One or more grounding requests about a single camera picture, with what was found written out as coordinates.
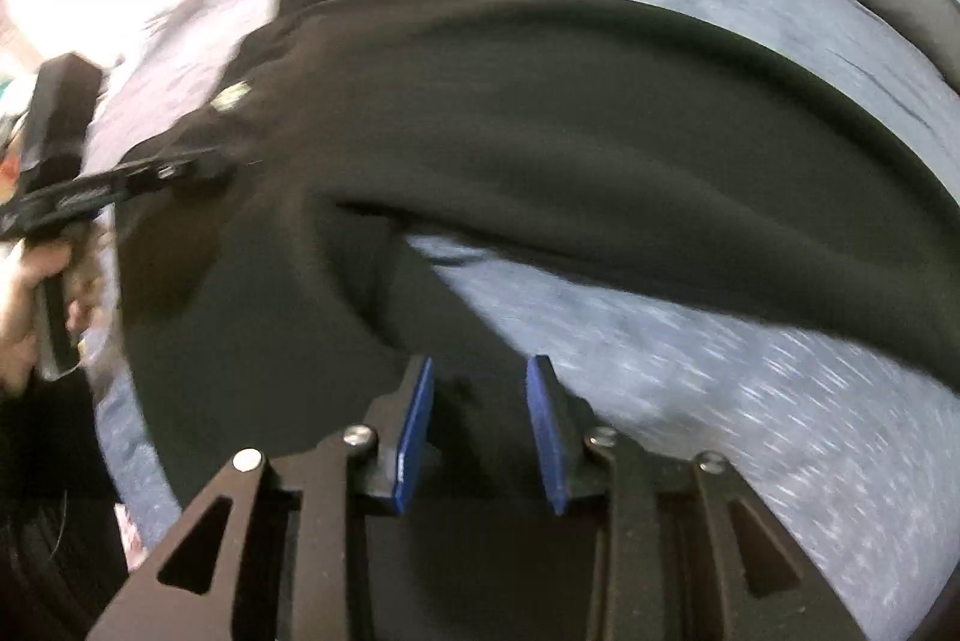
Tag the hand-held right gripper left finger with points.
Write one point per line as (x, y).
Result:
(416, 431)

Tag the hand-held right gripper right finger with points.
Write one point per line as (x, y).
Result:
(544, 431)

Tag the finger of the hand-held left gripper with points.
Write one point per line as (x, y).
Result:
(180, 164)
(165, 183)

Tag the black pants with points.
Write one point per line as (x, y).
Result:
(600, 161)

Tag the person's left hand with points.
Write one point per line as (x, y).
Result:
(22, 311)

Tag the person's black clothing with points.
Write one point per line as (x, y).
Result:
(45, 536)

